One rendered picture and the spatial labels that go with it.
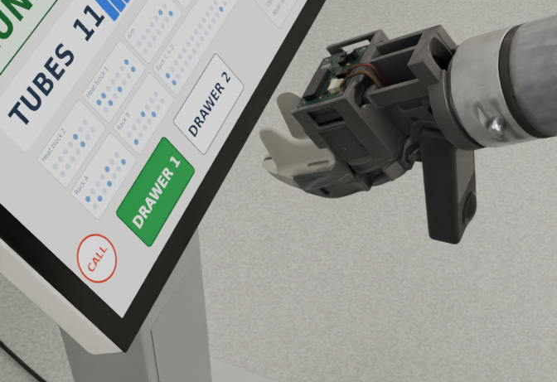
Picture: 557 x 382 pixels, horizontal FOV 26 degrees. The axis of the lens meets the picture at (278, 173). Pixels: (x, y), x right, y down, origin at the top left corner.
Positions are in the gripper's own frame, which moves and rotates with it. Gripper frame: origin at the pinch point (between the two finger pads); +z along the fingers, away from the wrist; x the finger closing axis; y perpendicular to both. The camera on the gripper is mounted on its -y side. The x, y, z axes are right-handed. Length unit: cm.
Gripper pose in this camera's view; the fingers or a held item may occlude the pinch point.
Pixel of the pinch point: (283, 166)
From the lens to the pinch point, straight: 95.1
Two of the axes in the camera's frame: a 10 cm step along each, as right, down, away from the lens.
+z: -7.1, 1.6, 6.9
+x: -3.9, 7.3, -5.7
